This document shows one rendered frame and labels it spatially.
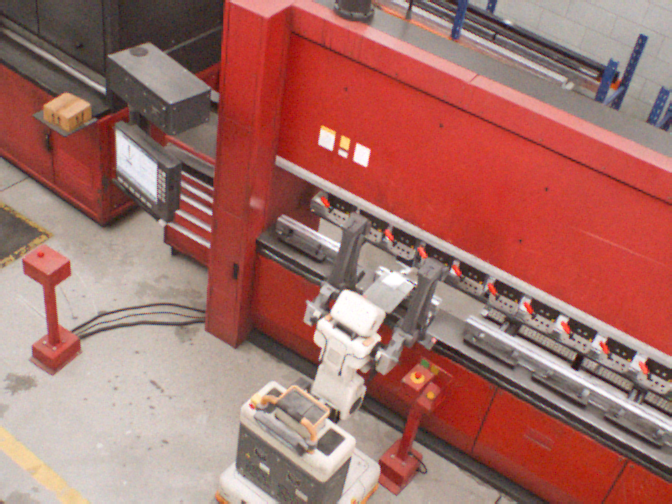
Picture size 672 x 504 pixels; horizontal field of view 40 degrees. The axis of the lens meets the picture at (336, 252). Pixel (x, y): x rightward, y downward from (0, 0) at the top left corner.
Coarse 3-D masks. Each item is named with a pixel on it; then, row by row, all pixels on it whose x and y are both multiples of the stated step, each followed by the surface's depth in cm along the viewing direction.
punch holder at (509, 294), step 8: (496, 280) 454; (496, 288) 457; (504, 288) 454; (512, 288) 451; (504, 296) 457; (512, 296) 454; (520, 296) 451; (496, 304) 462; (504, 304) 459; (512, 304) 456; (512, 312) 459
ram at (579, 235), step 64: (320, 64) 444; (320, 128) 466; (384, 128) 443; (448, 128) 422; (384, 192) 464; (448, 192) 442; (512, 192) 421; (576, 192) 403; (640, 192) 386; (512, 256) 441; (576, 256) 420; (640, 256) 402; (640, 320) 420
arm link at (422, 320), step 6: (426, 258) 415; (444, 270) 411; (444, 276) 415; (432, 282) 417; (432, 288) 420; (432, 294) 425; (426, 300) 425; (426, 306) 428; (420, 312) 431; (426, 312) 432; (420, 318) 433; (426, 318) 435; (420, 324) 435; (426, 324) 440; (420, 330) 437
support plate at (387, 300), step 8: (384, 272) 496; (376, 280) 490; (376, 288) 486; (384, 288) 487; (400, 288) 488; (408, 288) 489; (368, 296) 480; (376, 296) 481; (384, 296) 482; (392, 296) 483; (400, 296) 484; (376, 304) 477; (384, 304) 478; (392, 304) 479
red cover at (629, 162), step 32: (320, 32) 432; (352, 32) 422; (384, 64) 421; (416, 64) 412; (448, 64) 411; (448, 96) 411; (480, 96) 402; (512, 96) 398; (512, 128) 402; (544, 128) 393; (576, 128) 386; (576, 160) 393; (608, 160) 384; (640, 160) 376
